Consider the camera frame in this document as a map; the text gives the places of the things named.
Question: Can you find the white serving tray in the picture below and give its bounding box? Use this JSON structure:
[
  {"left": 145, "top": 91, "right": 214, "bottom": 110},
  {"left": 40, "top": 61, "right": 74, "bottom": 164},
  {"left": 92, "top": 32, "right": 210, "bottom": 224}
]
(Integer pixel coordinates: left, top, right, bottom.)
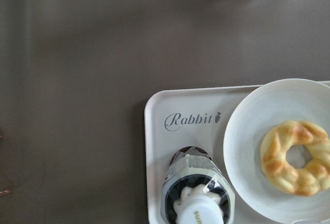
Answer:
[{"left": 145, "top": 86, "right": 261, "bottom": 223}]

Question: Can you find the yellow donut pastry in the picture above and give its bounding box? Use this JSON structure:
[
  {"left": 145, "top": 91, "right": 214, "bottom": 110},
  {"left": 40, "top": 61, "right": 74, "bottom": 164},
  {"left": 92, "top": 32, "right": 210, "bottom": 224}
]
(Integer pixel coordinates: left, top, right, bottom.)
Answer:
[{"left": 260, "top": 120, "right": 329, "bottom": 196}]

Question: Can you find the white plate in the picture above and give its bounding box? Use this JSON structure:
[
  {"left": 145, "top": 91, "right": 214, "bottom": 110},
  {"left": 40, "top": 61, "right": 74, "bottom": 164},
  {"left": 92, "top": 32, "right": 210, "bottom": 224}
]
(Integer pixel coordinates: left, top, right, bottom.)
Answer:
[{"left": 223, "top": 79, "right": 329, "bottom": 223}]

